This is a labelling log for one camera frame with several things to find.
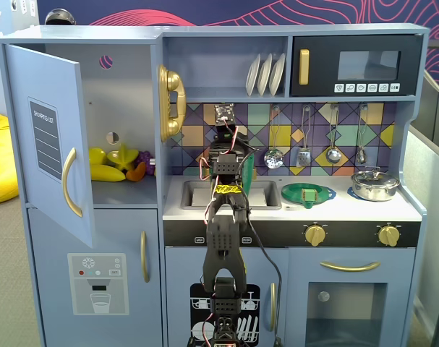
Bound gold toy telephone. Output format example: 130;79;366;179
158;64;187;143

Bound gold microwave handle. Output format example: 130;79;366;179
299;48;311;86

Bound grey toy plate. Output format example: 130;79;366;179
245;53;262;98
268;53;286;97
257;53;274;97

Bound metal spoon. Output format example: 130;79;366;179
355;103;369;164

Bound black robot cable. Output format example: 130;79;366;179
236;191;282;347

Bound gold oven door handle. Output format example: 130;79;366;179
320;260;381;273

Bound yellow toy lemon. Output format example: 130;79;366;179
88;147;108;168

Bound yellow toy starfruit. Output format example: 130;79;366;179
106;143;140;172

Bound yellow toy banana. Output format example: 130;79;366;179
91;164;127;182

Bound metal slotted spatula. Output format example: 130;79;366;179
296;105;312;168

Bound gold curved cabinet door handle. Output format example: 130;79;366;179
61;147;83;218

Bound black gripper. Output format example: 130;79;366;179
207;124;250;164

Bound blue shopping list cabinet door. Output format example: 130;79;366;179
4;43;96;249

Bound blue dishwasher door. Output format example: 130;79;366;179
164;247;289;347

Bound blue toy kitchen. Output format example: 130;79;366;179
0;23;430;347

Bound gold stove knob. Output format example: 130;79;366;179
378;223;401;248
304;223;328;248

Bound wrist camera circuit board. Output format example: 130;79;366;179
213;103;236;126

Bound steel pot with lid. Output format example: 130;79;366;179
351;166;401;202

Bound gold freezer door handle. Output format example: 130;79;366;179
140;231;150;283

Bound grey toy sink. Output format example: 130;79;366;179
180;179;283;210

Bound metal ladle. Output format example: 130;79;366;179
325;104;342;164

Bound blue freezer door with dispenser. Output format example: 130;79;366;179
27;207;163;347

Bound purple toy grapes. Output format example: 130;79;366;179
137;150;155;168

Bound metal slotted skimmer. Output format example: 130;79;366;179
264;104;285;170

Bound orange toy fruit slice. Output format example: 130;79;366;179
126;161;148;181

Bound gold dishwasher door handle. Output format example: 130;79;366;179
269;282;277;332

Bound yellow beanbag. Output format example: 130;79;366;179
0;113;20;206

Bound blue oven door with window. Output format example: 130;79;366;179
287;247;416;347

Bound green plate recipient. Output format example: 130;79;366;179
281;182;336;210

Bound black toy microwave door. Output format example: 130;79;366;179
289;35;424;97

